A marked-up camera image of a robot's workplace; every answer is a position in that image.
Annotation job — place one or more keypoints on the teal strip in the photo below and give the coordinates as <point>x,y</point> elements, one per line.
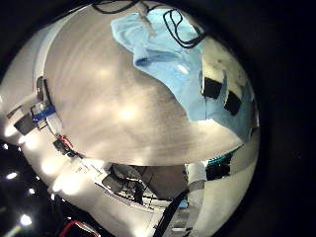
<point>220,159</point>

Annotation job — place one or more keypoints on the red framed case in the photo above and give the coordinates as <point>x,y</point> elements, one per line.
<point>79,223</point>

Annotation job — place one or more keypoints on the grey chair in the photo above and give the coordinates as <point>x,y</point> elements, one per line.
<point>118,181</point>

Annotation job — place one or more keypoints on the light blue piece of clothing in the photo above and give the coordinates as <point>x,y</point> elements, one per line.
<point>171,65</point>

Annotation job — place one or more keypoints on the small red clamp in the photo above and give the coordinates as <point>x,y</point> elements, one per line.
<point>65,141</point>

